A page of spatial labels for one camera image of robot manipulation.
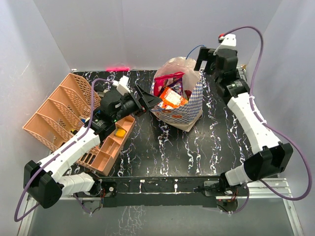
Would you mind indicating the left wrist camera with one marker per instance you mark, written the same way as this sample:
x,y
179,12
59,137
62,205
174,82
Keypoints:
x,y
121,85

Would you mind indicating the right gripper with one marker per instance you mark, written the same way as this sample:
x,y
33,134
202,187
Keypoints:
x,y
204,56

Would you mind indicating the pink chips bag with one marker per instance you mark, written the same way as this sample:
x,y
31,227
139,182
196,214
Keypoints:
x,y
161,82

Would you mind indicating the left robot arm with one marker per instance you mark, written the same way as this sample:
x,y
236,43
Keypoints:
x,y
45,180

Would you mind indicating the blue checkered paper bag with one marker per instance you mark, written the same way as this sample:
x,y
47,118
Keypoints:
x,y
185,116

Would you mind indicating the yellow sponge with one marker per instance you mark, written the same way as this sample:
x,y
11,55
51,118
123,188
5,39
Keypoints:
x,y
119,133

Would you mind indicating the orange snack bag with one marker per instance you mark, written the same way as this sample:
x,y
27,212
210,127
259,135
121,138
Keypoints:
x,y
171,100

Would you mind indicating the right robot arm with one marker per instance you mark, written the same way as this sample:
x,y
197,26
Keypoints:
x,y
270,155

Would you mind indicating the peach plastic desk organizer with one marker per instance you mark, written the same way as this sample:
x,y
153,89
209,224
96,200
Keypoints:
x,y
56,120

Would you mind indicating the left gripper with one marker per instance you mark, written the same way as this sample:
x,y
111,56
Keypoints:
x,y
147,99

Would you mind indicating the purple snack bag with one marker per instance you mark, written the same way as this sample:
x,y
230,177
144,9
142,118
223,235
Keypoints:
x,y
177,87

